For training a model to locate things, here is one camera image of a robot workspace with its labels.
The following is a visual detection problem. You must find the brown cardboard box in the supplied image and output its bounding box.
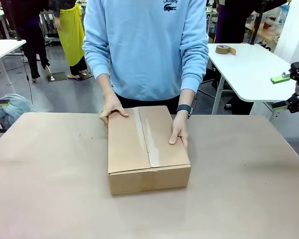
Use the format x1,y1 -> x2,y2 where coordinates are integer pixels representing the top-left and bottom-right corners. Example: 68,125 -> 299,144
107,106 -> 192,195

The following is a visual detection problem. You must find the person's right forearm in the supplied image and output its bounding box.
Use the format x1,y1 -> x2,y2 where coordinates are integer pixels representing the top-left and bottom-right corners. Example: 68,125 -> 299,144
83,42 -> 117,100

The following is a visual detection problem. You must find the person's left forearm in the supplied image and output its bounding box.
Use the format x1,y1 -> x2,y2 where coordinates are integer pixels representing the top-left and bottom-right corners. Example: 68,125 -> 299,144
178,42 -> 210,110

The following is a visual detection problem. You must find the person's left hand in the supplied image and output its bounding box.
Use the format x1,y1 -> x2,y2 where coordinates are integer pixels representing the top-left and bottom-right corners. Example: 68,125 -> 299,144
169,115 -> 189,153

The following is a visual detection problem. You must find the person's right hand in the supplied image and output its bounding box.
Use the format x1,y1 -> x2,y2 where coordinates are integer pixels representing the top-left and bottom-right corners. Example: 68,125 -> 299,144
99,92 -> 129,126

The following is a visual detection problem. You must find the light blue cloth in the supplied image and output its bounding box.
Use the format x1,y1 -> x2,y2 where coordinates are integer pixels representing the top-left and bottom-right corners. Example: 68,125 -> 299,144
0,93 -> 37,125

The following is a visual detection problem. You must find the white table with rounded corners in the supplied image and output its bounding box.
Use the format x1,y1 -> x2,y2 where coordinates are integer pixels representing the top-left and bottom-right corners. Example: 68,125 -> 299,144
206,43 -> 299,116

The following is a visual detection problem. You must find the white table with grey legs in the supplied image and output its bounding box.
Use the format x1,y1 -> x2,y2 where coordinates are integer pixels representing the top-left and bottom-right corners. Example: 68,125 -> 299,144
0,39 -> 27,87

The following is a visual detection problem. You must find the white panel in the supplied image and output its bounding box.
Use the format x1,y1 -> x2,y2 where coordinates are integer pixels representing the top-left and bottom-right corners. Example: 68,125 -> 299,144
273,0 -> 299,63

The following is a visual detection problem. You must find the black stand pole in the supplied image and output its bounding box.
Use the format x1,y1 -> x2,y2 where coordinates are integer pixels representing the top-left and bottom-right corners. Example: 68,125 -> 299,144
249,0 -> 266,45

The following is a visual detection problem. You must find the brown packing tape roll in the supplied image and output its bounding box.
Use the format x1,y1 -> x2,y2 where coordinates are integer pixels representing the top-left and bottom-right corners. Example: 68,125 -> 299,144
215,44 -> 237,56

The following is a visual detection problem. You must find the person in dark clothes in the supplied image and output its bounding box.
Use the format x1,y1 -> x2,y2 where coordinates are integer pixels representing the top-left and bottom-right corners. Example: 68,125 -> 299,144
1,0 -> 51,83

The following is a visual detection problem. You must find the person in purple clothes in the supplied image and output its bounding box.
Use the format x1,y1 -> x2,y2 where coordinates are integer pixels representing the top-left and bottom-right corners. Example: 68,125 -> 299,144
213,0 -> 248,44

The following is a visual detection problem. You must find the person in yellow apron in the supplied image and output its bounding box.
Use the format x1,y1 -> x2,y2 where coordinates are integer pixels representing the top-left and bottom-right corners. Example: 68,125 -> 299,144
48,0 -> 89,80

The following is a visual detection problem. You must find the black smartwatch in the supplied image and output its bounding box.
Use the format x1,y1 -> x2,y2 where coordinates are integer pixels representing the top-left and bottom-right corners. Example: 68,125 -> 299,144
176,104 -> 192,119

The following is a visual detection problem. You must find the person in light blue sweater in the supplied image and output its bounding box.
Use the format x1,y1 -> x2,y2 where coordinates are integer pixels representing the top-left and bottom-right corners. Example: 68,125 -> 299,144
82,0 -> 210,116

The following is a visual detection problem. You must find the thin black cable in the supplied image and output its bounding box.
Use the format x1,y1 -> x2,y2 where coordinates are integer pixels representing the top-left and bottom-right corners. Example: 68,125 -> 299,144
19,46 -> 34,106

